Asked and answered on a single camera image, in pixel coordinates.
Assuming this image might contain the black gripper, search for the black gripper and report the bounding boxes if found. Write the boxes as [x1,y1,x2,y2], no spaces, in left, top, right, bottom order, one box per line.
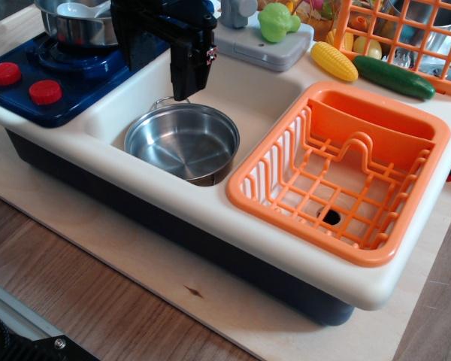
[110,1,217,101]

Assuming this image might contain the large steel bowl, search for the large steel bowl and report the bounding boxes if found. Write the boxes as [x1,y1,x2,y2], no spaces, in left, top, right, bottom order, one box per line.
[373,1,451,66]

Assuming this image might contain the steel pan with loop handles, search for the steel pan with loop handles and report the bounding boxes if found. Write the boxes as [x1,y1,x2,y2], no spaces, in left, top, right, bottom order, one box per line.
[124,96,240,187]

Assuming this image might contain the white plastic spoon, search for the white plastic spoon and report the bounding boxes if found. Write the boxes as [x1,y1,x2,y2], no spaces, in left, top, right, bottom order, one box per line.
[56,1,111,19]

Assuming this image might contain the right red stove knob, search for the right red stove knob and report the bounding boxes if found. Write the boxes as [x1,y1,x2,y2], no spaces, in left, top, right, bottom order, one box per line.
[29,80,62,105]

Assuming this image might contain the red stove knob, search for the red stove knob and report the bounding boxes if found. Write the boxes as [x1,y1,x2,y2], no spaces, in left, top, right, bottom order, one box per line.
[29,80,62,105]
[0,62,22,86]

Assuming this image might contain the orange upright grid rack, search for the orange upright grid rack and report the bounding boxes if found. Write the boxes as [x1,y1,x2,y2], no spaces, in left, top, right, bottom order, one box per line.
[334,1,451,96]

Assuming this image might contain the blue toy stove top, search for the blue toy stove top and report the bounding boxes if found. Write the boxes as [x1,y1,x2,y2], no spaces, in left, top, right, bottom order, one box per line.
[0,1,217,128]

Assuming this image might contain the green toy broccoli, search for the green toy broccoli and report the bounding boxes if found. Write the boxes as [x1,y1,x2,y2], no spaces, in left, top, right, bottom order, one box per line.
[258,3,301,43]

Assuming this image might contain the orange plastic drying rack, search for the orange plastic drying rack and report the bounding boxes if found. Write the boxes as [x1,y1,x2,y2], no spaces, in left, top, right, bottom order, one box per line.
[227,81,450,267]

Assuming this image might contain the cream toy sink unit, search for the cream toy sink unit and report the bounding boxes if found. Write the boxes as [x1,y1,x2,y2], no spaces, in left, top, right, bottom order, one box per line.
[0,53,451,311]

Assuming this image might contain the light plywood board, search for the light plywood board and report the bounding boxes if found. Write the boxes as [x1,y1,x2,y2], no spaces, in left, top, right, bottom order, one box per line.
[0,5,451,361]

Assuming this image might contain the steel pot on stove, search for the steel pot on stove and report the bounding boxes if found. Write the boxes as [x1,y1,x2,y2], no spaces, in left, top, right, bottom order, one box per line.
[34,0,117,48]

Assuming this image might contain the green toy cucumber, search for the green toy cucumber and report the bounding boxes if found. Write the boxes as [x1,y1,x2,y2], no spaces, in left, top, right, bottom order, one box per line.
[353,55,436,100]

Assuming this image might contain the left red stove knob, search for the left red stove knob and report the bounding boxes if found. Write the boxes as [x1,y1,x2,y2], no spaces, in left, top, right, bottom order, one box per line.
[0,62,22,86]

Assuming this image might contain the black bracket with cable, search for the black bracket with cable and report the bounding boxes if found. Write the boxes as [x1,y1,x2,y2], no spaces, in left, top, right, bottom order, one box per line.
[0,319,98,361]

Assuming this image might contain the yellow toy lemon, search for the yellow toy lemon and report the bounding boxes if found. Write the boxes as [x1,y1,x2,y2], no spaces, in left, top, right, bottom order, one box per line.
[353,36,383,59]

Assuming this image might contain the yellow toy corn cob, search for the yellow toy corn cob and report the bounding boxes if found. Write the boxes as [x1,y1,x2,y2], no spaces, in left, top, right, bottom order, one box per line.
[310,41,359,82]

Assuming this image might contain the grey toy faucet base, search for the grey toy faucet base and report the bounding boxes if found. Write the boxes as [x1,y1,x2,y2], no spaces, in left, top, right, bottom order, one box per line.
[214,1,314,71]

